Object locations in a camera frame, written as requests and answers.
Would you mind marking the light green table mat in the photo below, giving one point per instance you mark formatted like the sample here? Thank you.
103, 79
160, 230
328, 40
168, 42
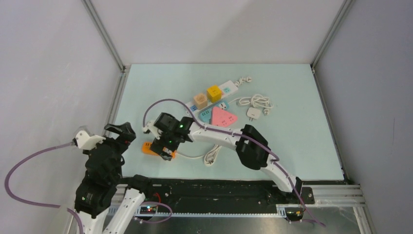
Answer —
293, 120

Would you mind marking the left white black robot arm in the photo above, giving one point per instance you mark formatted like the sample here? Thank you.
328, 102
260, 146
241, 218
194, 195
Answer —
103, 174

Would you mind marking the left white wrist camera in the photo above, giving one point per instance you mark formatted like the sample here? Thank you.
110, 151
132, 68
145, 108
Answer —
84, 140

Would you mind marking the orange power strip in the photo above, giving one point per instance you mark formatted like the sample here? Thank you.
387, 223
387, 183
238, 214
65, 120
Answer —
146, 150

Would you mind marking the white multicolour power strip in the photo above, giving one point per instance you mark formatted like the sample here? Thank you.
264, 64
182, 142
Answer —
228, 88

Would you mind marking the pink triangular power socket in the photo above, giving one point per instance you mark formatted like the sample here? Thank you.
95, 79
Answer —
222, 118

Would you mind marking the right circuit board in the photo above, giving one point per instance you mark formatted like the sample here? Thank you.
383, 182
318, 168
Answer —
293, 215

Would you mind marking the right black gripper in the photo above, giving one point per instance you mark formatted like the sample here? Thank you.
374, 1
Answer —
159, 145

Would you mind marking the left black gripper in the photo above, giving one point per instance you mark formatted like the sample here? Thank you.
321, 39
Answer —
126, 136

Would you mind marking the left circuit board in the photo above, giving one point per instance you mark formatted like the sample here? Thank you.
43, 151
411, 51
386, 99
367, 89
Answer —
148, 210

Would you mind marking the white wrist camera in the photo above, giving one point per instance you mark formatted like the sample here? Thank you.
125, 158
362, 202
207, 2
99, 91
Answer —
150, 128
84, 140

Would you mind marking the small white plug adapter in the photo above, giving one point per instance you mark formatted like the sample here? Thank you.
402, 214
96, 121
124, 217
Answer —
253, 113

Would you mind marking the aluminium frame post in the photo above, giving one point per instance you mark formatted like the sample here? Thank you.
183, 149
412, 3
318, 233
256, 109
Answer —
332, 31
96, 19

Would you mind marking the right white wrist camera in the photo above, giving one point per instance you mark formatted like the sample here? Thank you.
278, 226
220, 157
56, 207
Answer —
150, 128

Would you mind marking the yellow cube socket adapter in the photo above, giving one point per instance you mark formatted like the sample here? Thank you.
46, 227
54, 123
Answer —
214, 93

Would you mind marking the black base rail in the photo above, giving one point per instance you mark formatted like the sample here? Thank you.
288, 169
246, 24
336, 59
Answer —
188, 197

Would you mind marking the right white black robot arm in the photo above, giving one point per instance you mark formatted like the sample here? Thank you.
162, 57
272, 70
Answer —
251, 147

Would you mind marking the circuit board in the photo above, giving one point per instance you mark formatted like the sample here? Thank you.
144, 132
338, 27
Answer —
148, 210
293, 215

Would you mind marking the left aluminium frame post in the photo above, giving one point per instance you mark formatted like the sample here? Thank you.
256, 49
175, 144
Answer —
96, 19

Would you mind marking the right aluminium frame post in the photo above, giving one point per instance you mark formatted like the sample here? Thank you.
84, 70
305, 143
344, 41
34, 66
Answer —
332, 31

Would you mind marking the beige cube socket adapter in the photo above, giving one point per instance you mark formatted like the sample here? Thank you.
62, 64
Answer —
200, 101

